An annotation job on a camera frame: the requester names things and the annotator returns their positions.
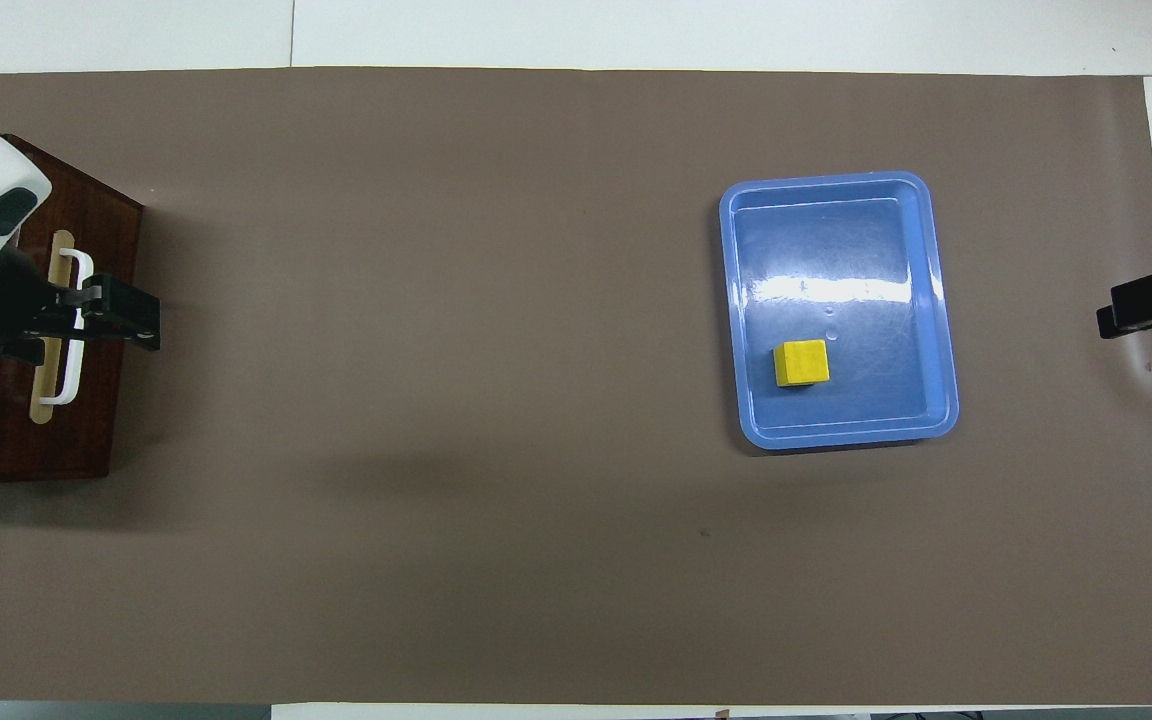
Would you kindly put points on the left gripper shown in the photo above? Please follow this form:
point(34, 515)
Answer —
point(6, 300)

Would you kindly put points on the dark wooden drawer cabinet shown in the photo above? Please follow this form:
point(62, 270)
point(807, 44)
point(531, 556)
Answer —
point(96, 420)

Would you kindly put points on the yellow cube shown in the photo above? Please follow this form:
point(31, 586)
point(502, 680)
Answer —
point(801, 362)

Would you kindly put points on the blue plastic tray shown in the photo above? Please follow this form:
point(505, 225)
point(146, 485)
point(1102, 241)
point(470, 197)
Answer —
point(856, 245)

